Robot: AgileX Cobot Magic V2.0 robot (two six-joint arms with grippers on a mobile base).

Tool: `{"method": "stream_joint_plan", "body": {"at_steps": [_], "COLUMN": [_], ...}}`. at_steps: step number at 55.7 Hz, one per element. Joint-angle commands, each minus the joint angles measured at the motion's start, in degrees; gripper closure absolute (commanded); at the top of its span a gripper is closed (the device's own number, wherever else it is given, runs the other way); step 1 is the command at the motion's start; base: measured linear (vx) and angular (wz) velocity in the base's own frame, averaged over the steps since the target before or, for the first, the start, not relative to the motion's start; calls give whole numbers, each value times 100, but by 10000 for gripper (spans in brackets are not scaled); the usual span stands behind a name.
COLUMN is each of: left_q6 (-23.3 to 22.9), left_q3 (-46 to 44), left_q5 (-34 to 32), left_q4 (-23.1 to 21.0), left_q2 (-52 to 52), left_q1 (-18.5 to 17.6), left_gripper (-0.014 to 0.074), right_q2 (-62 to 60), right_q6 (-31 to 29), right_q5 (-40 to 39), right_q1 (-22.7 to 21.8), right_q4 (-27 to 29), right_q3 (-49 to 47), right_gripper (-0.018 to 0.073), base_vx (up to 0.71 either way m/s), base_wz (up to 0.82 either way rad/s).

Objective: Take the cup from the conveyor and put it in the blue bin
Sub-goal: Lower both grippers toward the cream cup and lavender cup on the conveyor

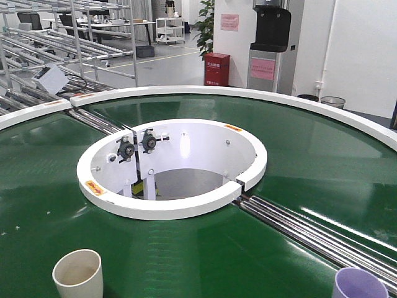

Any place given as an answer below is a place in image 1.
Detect steel conveyor rollers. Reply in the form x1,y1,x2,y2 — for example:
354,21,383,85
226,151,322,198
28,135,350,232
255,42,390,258
233,194,396,296
65,108,130,135

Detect green circular conveyor belt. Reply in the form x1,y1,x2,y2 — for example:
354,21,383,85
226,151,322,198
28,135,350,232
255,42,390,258
1,94,396,297

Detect white outer conveyor rim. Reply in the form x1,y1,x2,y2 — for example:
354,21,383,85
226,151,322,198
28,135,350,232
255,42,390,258
1,85,396,150

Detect steel roller rack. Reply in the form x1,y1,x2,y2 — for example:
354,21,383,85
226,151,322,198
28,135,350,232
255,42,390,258
0,0,139,117

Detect grey control box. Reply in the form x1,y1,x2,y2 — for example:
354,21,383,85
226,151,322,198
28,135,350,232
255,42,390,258
32,65,69,95

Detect green potted plant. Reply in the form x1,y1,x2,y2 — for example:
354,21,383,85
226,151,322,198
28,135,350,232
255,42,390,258
195,0,215,60

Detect steel conveyor rollers left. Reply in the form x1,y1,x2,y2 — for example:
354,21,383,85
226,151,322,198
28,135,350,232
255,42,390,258
65,108,130,135

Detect white trolley cart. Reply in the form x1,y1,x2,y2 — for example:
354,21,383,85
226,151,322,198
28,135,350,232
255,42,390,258
156,17,185,44

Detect steel conveyor rollers right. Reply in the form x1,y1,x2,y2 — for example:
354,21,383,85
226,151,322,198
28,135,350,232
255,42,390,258
233,194,396,296

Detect white inner conveyor ring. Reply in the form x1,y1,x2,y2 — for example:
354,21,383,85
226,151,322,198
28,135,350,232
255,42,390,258
76,118,269,221

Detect wire mesh waste basket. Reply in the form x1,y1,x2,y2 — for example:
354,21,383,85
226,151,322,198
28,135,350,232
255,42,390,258
320,96,346,109

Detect black silver water dispenser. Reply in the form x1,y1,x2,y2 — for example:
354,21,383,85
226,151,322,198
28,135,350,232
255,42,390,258
247,0,305,95

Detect beige plastic cup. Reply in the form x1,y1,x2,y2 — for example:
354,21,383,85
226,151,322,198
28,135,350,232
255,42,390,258
52,249,104,297

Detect red fire extinguisher cabinet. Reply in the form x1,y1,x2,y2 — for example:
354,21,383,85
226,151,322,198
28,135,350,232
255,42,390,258
204,53,230,86

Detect pink wall notice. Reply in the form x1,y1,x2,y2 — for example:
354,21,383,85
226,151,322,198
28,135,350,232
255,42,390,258
221,14,239,32

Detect lavender plastic cup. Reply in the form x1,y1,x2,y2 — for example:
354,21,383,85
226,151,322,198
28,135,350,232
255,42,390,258
332,268,389,298

